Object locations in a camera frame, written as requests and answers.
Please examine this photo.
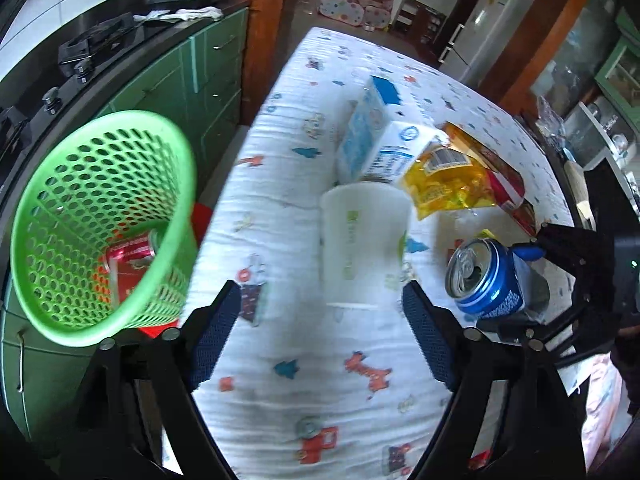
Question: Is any red yellow drink carton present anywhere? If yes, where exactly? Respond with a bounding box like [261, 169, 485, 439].
[445, 122, 537, 235]

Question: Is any green perforated plastic basket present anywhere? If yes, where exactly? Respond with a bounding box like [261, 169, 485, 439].
[11, 110, 196, 347]

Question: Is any white patterned tablecloth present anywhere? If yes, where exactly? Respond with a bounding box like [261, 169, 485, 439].
[186, 27, 570, 479]

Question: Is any green kitchen cabinet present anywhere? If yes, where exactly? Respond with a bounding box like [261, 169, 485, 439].
[1, 3, 248, 451]

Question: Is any white rag on counter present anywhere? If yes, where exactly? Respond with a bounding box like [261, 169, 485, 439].
[132, 6, 224, 23]

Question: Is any polka dot play tent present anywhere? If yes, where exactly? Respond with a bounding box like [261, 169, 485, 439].
[318, 0, 392, 29]

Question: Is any blue soda can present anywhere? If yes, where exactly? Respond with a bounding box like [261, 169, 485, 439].
[445, 237, 533, 318]

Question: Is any glass display cabinet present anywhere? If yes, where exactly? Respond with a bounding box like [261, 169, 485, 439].
[530, 0, 639, 174]

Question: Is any white refrigerator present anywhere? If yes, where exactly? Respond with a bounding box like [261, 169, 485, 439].
[438, 0, 533, 89]

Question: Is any blue white milk carton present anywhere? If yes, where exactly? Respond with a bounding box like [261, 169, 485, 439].
[335, 76, 448, 185]

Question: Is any yellow plastic snack bag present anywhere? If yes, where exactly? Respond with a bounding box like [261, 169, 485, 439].
[401, 146, 497, 220]

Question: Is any black gas stove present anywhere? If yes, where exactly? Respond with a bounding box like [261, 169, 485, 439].
[0, 12, 147, 172]

